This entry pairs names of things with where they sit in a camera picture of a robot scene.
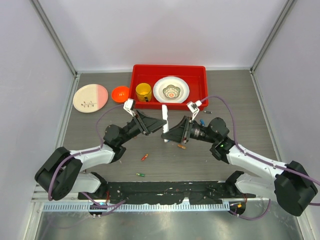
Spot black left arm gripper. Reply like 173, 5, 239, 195
118, 109, 168, 145

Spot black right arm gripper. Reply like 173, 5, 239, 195
162, 115, 217, 144

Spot white remote control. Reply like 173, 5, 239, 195
161, 104, 169, 134

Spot orange AAA battery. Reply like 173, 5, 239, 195
177, 144, 186, 150

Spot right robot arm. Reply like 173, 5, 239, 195
161, 116, 318, 217

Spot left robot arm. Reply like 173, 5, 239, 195
34, 105, 169, 201

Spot yellow mug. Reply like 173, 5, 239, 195
135, 83, 152, 102

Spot white plate in bin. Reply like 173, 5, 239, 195
152, 76, 190, 104

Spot red orange battery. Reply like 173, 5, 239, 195
141, 154, 149, 161

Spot red plastic bin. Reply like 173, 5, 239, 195
128, 64, 208, 111

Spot patterned small bowl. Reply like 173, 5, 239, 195
162, 84, 181, 99

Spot orange plastic bowl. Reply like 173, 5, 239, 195
111, 86, 130, 104

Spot pink and white plate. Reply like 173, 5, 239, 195
72, 84, 109, 113

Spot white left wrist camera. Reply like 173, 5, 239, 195
123, 98, 136, 114

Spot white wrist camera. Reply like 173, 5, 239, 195
123, 98, 136, 114
186, 100, 202, 121

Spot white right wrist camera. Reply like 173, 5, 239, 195
186, 100, 202, 121

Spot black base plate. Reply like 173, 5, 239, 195
89, 181, 256, 205

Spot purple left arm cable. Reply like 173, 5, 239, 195
47, 103, 125, 202

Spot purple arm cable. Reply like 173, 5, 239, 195
47, 103, 125, 202
199, 95, 320, 207

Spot aluminium front rail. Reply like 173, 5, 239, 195
42, 201, 230, 213

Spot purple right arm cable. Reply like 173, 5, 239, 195
199, 95, 320, 207

